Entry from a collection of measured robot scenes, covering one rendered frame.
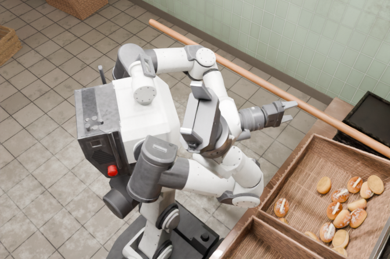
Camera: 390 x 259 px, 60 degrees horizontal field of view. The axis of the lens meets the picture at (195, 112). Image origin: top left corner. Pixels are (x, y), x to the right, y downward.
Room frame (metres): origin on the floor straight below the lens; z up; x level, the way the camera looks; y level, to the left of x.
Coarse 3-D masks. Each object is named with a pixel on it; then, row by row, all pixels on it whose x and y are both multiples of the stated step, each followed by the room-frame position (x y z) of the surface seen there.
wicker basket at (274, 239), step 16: (256, 224) 0.58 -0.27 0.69; (240, 240) 0.54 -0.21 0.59; (256, 240) 0.55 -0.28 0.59; (272, 240) 0.52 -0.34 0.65; (288, 240) 0.48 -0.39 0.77; (224, 256) 0.44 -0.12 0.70; (240, 256) 0.48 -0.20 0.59; (256, 256) 0.48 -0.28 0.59; (272, 256) 0.48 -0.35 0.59; (288, 256) 0.46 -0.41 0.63; (304, 256) 0.43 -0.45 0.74; (320, 256) 0.41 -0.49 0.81
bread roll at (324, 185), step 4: (320, 180) 0.84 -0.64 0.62; (324, 180) 0.83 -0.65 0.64; (328, 180) 0.82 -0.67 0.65; (320, 184) 0.81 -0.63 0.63; (324, 184) 0.80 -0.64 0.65; (328, 184) 0.80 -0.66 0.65; (320, 188) 0.78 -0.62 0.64; (324, 188) 0.78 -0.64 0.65; (328, 188) 0.78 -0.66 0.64; (320, 192) 0.77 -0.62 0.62; (324, 192) 0.77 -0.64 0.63
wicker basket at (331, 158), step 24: (312, 144) 1.04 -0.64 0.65; (336, 144) 0.97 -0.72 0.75; (288, 168) 0.84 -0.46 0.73; (336, 168) 0.93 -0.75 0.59; (360, 168) 0.87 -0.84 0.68; (384, 168) 0.82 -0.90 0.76; (288, 192) 0.79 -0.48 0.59; (312, 192) 0.79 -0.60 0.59; (384, 192) 0.74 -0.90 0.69; (264, 216) 0.61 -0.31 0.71; (288, 216) 0.66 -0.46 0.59; (312, 216) 0.66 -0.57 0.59; (384, 216) 0.58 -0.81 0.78; (312, 240) 0.48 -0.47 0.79; (360, 240) 0.51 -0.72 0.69
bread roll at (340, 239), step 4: (336, 232) 0.57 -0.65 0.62; (340, 232) 0.57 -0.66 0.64; (344, 232) 0.56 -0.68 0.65; (336, 236) 0.55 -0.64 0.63; (340, 236) 0.55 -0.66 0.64; (344, 236) 0.54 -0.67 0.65; (348, 236) 0.54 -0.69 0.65; (336, 240) 0.53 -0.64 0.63; (340, 240) 0.53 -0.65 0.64; (344, 240) 0.52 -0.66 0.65; (348, 240) 0.53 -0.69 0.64; (336, 244) 0.51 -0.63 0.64; (340, 244) 0.51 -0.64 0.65; (344, 244) 0.51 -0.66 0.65; (344, 248) 0.50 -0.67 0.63
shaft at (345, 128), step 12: (156, 24) 1.36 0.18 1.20; (180, 36) 1.26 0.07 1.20; (216, 60) 1.11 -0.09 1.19; (228, 60) 1.09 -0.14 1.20; (240, 72) 1.03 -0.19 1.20; (264, 84) 0.96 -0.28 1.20; (288, 96) 0.89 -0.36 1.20; (300, 108) 0.84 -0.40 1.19; (312, 108) 0.82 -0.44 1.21; (324, 120) 0.78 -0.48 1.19; (336, 120) 0.77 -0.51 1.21; (348, 132) 0.72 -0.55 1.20; (360, 132) 0.71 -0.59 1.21; (372, 144) 0.66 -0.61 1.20
